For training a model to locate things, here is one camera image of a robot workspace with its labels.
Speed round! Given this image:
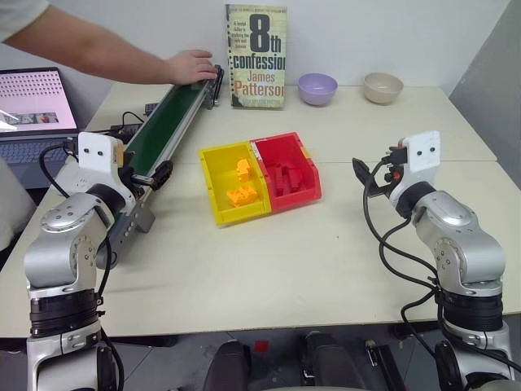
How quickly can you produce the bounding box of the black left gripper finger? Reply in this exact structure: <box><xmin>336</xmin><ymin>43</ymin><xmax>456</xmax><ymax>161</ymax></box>
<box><xmin>121</xmin><ymin>152</ymin><xmax>142</xmax><ymax>175</ymax></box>
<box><xmin>132</xmin><ymin>160</ymin><xmax>175</xmax><ymax>190</ymax></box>

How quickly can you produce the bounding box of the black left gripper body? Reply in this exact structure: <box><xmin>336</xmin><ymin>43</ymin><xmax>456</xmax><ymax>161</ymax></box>
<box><xmin>117</xmin><ymin>161</ymin><xmax>139</xmax><ymax>195</ymax></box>

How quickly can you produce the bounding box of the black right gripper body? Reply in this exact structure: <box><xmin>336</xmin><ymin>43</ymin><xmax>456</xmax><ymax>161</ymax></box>
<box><xmin>376</xmin><ymin>145</ymin><xmax>409</xmax><ymax>197</ymax></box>

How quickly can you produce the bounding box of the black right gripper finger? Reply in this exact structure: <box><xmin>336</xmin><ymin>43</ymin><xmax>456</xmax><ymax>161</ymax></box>
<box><xmin>351</xmin><ymin>157</ymin><xmax>376</xmax><ymax>189</ymax></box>
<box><xmin>366</xmin><ymin>182</ymin><xmax>392</xmax><ymax>200</ymax></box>

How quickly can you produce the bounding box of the green conveyor belt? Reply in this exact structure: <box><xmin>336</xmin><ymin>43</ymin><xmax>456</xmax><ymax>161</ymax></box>
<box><xmin>52</xmin><ymin>64</ymin><xmax>225</xmax><ymax>270</ymax></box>

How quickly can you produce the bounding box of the person's bare hand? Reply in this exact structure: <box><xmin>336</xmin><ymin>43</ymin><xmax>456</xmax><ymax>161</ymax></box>
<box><xmin>165</xmin><ymin>49</ymin><xmax>219</xmax><ymax>86</ymax></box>

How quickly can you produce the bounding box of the yellow plastic bin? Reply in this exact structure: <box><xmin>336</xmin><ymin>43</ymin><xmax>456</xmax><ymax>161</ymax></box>
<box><xmin>198</xmin><ymin>141</ymin><xmax>273</xmax><ymax>226</ymax></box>

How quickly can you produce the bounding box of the red building block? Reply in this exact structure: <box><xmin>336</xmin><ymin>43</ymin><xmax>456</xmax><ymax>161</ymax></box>
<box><xmin>271</xmin><ymin>162</ymin><xmax>289</xmax><ymax>198</ymax></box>
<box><xmin>286</xmin><ymin>168</ymin><xmax>307</xmax><ymax>192</ymax></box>

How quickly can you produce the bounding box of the red plastic bin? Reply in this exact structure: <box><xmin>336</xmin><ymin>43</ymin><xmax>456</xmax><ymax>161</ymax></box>
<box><xmin>248</xmin><ymin>130</ymin><xmax>323</xmax><ymax>215</ymax></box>

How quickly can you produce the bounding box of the beige bowl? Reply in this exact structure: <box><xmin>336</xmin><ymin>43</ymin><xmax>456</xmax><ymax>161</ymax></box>
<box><xmin>363</xmin><ymin>72</ymin><xmax>405</xmax><ymax>106</ymax></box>

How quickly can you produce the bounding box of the small yellow building block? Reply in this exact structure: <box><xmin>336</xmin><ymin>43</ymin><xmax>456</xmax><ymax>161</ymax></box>
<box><xmin>235</xmin><ymin>158</ymin><xmax>254</xmax><ymax>183</ymax></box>

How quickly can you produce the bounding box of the wide yellow building block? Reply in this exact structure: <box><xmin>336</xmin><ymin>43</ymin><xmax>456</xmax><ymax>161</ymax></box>
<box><xmin>225</xmin><ymin>186</ymin><xmax>260</xmax><ymax>209</ymax></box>

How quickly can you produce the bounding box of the purple bowl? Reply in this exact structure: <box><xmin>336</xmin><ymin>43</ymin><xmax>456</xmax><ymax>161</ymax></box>
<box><xmin>297</xmin><ymin>72</ymin><xmax>339</xmax><ymax>108</ymax></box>

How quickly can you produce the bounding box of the grey laptop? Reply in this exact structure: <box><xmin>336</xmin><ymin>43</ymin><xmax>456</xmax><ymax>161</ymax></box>
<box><xmin>0</xmin><ymin>67</ymin><xmax>79</xmax><ymax>189</ymax></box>

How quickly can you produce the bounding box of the white garment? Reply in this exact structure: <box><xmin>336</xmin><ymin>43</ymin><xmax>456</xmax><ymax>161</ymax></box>
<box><xmin>0</xmin><ymin>156</ymin><xmax>37</xmax><ymax>252</ymax></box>

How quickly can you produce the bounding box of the white shirt sleeve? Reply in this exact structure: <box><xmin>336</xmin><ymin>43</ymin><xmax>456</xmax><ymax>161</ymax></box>
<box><xmin>0</xmin><ymin>0</ymin><xmax>52</xmax><ymax>44</ymax></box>

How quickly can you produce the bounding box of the dark rounded shape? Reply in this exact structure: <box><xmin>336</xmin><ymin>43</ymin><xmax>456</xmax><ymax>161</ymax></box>
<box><xmin>300</xmin><ymin>331</ymin><xmax>370</xmax><ymax>391</ymax></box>
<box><xmin>202</xmin><ymin>339</ymin><xmax>256</xmax><ymax>391</ymax></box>

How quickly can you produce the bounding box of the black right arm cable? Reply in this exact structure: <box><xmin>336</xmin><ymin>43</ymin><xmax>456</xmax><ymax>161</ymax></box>
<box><xmin>361</xmin><ymin>152</ymin><xmax>514</xmax><ymax>391</ymax></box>

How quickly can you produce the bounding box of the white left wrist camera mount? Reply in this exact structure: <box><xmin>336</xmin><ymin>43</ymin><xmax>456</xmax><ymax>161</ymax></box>
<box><xmin>77</xmin><ymin>131</ymin><xmax>124</xmax><ymax>193</ymax></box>

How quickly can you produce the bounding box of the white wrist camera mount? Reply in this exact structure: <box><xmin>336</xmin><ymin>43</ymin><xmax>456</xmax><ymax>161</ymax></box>
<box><xmin>389</xmin><ymin>130</ymin><xmax>443</xmax><ymax>197</ymax></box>
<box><xmin>77</xmin><ymin>131</ymin><xmax>124</xmax><ymax>193</ymax></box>

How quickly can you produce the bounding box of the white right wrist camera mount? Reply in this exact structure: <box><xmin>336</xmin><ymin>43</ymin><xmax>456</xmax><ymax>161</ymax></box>
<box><xmin>389</xmin><ymin>130</ymin><xmax>443</xmax><ymax>197</ymax></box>

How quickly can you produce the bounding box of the black control box cable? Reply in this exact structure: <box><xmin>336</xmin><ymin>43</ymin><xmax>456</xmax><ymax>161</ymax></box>
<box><xmin>120</xmin><ymin>111</ymin><xmax>147</xmax><ymax>128</ymax></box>

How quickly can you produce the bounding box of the black metal bracket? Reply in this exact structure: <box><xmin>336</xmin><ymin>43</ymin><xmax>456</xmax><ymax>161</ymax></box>
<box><xmin>365</xmin><ymin>340</ymin><xmax>407</xmax><ymax>391</ymax></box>

